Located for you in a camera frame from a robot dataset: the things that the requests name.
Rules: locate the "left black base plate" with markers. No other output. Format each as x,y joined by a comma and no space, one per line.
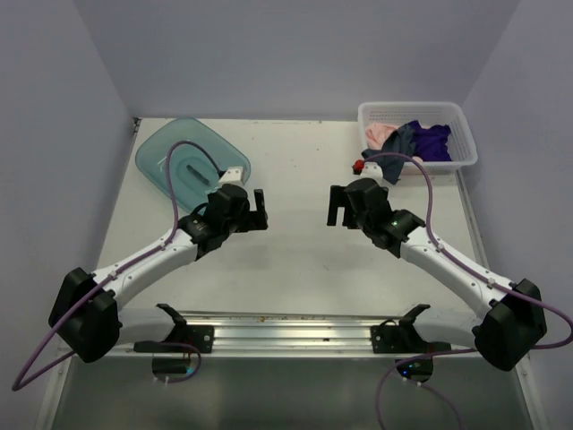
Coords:
197,336

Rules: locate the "dark navy blue towel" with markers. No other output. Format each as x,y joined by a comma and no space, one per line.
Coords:
391,165

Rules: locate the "white plastic basket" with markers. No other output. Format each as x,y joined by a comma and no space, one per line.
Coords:
460,144

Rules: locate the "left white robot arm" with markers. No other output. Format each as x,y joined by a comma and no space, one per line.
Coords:
90,313

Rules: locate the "purple towel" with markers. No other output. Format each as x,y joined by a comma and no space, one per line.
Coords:
431,144

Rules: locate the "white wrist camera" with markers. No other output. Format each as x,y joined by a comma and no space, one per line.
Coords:
233,176
364,168

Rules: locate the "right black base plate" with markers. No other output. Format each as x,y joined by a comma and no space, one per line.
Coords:
400,337

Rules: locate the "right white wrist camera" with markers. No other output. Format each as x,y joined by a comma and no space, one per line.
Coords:
364,168

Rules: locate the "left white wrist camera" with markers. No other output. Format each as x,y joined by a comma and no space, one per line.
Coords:
233,176

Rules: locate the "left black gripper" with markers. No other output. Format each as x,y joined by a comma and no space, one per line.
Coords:
253,219

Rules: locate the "pink towel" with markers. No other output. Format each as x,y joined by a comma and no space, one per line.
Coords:
388,138

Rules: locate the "aluminium mounting rail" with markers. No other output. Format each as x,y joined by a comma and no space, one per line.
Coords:
288,335

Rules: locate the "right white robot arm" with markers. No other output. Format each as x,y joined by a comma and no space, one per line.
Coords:
504,320

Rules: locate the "teal plastic tub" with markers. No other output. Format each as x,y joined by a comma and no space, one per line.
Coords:
195,154

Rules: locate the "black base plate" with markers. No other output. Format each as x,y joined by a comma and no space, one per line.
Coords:
197,336
400,337

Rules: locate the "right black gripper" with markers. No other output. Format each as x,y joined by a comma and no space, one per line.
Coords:
338,198

